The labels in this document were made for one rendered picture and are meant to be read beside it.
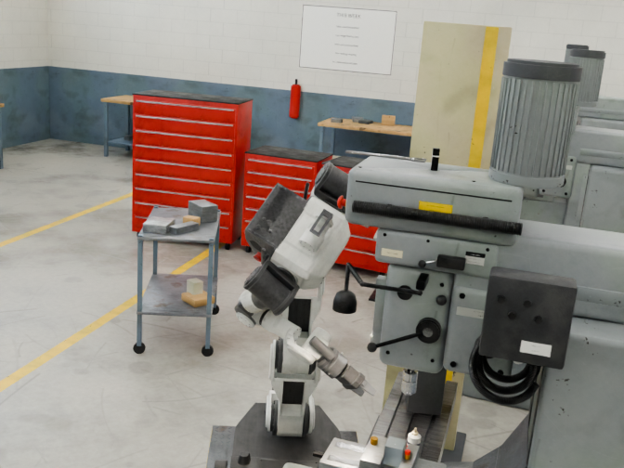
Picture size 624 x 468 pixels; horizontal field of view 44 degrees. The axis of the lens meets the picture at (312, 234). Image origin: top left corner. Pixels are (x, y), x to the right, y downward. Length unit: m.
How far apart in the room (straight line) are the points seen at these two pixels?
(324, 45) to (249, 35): 1.18
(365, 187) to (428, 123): 1.85
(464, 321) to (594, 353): 0.35
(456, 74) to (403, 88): 7.46
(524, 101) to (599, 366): 0.70
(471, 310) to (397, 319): 0.21
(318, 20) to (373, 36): 0.86
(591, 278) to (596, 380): 0.26
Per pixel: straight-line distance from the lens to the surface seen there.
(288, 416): 3.14
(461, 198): 2.06
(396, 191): 2.09
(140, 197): 7.78
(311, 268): 2.47
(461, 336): 2.19
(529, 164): 2.07
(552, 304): 1.88
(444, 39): 3.89
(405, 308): 2.20
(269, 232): 2.50
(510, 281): 1.86
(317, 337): 2.63
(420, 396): 2.76
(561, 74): 2.06
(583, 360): 2.08
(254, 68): 11.91
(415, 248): 2.12
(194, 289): 5.40
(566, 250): 2.11
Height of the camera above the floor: 2.28
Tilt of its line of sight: 16 degrees down
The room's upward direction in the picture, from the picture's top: 4 degrees clockwise
